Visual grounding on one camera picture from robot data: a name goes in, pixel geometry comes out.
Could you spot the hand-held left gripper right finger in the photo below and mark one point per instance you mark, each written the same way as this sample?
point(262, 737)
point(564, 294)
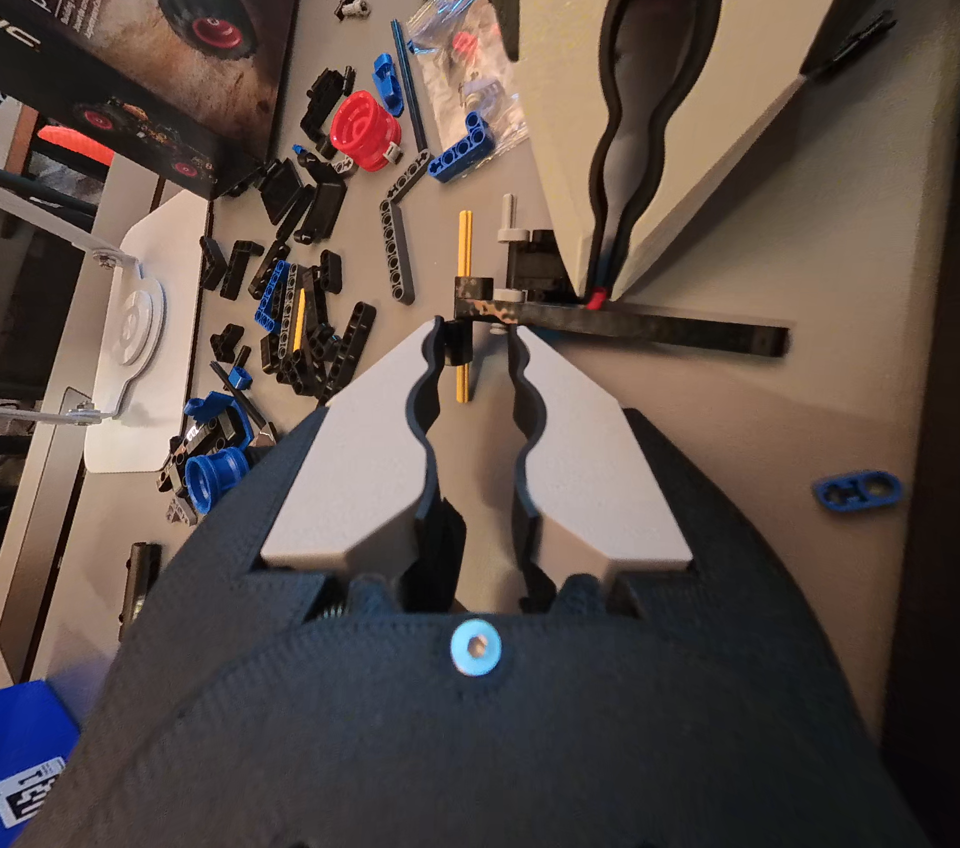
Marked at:
point(600, 488)

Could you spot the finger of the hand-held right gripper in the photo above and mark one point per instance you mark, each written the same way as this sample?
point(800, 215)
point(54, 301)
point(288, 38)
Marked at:
point(765, 0)
point(562, 38)

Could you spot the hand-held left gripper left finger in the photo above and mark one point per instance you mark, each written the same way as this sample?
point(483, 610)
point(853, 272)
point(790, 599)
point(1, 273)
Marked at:
point(352, 488)

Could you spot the black beam assembly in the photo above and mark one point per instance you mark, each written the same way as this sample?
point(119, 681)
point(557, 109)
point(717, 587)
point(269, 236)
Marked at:
point(675, 327)

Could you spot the red connector pin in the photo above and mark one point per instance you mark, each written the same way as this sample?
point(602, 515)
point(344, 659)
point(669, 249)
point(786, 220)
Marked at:
point(597, 299)

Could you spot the clear plastic bag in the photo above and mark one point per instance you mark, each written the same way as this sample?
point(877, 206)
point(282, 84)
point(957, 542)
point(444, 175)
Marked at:
point(465, 60)

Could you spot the black connector pin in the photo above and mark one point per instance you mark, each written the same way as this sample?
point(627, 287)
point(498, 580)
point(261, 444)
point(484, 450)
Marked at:
point(859, 44)

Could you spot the thin black axle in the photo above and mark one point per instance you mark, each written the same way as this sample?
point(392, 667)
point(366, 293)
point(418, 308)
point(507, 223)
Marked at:
point(247, 405)

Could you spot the blue wheel rim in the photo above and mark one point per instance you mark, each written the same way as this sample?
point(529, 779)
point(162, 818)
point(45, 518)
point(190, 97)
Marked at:
point(214, 480)

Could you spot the long black axle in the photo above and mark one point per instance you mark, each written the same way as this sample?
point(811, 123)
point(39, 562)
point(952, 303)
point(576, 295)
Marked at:
point(409, 83)

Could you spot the grey axle pin with connector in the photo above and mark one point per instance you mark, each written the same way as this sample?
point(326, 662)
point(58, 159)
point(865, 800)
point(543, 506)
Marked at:
point(352, 6)

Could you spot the small blue connector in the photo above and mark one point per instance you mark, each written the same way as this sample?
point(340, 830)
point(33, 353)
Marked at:
point(240, 379)

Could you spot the blue L-shaped beam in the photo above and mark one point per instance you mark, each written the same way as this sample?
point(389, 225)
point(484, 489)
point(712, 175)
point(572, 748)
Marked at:
point(457, 154)

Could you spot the blue curved panel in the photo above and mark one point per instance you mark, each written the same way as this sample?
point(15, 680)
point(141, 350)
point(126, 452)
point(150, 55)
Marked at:
point(388, 83)

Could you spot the blue angled panel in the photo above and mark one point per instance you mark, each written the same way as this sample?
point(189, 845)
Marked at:
point(210, 409)

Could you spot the light grey L-shaped liftarm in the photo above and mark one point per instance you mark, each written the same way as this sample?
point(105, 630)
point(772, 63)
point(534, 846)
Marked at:
point(180, 512)

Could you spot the yellow axle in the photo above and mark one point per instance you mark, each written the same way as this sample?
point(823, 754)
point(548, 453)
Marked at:
point(299, 319)

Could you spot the dark grey beam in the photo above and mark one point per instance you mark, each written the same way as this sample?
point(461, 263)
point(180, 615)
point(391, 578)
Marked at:
point(289, 308)

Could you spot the dark grey thin liftarm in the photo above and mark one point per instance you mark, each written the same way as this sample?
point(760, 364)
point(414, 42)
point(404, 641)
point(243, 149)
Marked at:
point(409, 177)

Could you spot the red wheel rim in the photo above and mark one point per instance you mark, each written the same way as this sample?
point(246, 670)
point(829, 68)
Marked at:
point(364, 128)

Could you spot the black bent beam cluster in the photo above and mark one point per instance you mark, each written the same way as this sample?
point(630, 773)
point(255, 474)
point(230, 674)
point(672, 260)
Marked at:
point(326, 98)

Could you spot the dark grey connector piece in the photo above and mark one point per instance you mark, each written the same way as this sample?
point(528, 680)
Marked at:
point(141, 585)

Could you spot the long grey beam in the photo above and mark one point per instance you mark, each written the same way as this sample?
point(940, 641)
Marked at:
point(397, 252)

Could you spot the small blue two-hole beam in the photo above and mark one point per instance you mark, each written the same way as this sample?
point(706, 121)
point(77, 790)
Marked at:
point(856, 489)

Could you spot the white booklet stand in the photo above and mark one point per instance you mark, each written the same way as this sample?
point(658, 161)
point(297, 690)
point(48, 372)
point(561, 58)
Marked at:
point(142, 338)

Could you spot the black curved panel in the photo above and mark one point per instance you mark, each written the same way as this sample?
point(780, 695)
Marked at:
point(322, 210)

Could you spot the black flat panel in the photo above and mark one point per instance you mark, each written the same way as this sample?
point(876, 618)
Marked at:
point(281, 188)

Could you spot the adjacent grey table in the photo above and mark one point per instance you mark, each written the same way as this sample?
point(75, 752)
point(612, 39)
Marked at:
point(37, 563)

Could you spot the black perforated panel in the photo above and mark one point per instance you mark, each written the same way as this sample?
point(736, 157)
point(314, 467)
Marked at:
point(930, 413)

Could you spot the building set box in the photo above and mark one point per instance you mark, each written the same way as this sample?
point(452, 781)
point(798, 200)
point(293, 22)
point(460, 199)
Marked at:
point(112, 0)

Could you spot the blue plastic bin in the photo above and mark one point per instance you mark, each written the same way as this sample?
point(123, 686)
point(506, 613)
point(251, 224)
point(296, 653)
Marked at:
point(30, 750)

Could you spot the red object under table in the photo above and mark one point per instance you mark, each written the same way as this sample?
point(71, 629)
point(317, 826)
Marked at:
point(75, 143)

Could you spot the black frame subassembly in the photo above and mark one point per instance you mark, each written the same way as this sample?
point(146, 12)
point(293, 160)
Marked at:
point(199, 447)

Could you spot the blue frame beam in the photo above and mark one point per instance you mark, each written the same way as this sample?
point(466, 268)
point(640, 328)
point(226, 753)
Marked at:
point(271, 293)

